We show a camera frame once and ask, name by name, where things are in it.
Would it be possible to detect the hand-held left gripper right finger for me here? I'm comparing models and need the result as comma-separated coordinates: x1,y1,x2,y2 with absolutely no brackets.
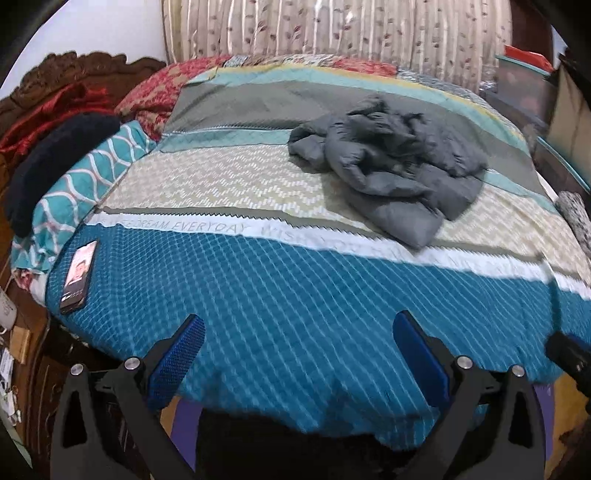
392,310,546,480

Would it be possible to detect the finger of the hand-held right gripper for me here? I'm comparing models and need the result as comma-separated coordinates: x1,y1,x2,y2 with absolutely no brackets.
546,331,591,393

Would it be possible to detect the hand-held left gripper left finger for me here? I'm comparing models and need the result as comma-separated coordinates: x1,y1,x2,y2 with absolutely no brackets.
50,314,206,480

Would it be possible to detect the grey puffer jacket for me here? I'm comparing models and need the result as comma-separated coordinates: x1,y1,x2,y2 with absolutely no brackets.
288,93,489,251

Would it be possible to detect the black smartphone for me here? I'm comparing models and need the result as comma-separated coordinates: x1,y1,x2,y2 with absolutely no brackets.
59,240,99,315

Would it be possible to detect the striped teal bed blanket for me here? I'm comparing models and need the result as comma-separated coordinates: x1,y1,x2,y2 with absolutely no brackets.
45,63,591,451

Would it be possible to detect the grey speckled cloth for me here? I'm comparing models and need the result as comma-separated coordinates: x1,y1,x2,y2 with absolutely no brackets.
556,191,591,259

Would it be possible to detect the teal wave-pattern pillow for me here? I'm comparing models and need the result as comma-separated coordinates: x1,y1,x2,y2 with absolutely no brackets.
11,121,158,273

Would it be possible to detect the black cloth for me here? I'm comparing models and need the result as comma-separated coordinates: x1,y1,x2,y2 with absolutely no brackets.
6,113,122,238

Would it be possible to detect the red patterned pillow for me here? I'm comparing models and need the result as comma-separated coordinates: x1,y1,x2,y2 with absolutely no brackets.
115,56,232,141

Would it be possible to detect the red cloth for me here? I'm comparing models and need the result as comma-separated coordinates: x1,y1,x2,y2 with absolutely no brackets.
0,82,112,160

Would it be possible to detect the clear storage box teal lid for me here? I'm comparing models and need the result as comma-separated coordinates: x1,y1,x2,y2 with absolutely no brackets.
480,54,555,139

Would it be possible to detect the carved wooden headboard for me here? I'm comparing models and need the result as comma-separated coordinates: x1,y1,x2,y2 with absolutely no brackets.
0,52,167,139

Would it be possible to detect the patchwork quilt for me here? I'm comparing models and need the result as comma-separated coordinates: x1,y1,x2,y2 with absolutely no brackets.
221,54,490,103

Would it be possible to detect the beige leaf-print curtain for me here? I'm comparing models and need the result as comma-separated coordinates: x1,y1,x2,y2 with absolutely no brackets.
161,0,514,86

